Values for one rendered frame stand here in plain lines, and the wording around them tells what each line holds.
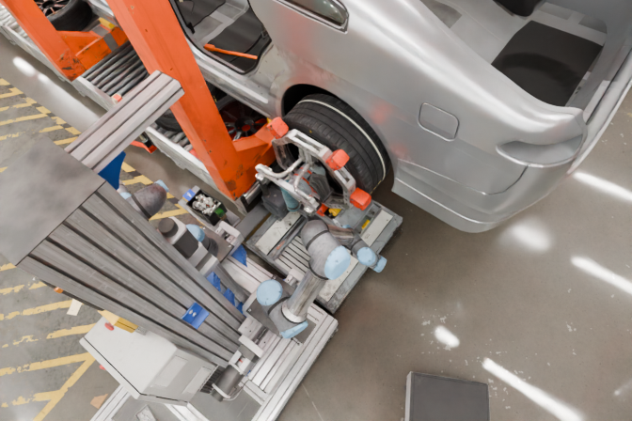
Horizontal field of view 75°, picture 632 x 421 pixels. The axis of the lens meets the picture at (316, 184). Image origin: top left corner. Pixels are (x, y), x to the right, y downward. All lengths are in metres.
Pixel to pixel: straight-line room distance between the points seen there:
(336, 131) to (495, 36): 1.36
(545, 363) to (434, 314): 0.68
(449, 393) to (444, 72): 1.63
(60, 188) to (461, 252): 2.54
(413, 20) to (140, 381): 1.63
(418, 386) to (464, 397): 0.23
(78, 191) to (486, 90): 1.29
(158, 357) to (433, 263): 1.92
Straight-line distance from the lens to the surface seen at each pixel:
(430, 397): 2.47
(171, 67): 1.89
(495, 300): 3.01
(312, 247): 1.54
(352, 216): 2.86
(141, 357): 1.76
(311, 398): 2.80
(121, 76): 4.28
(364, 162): 2.11
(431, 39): 1.64
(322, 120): 2.09
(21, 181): 1.19
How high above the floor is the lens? 2.78
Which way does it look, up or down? 58 degrees down
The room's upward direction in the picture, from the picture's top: 11 degrees counter-clockwise
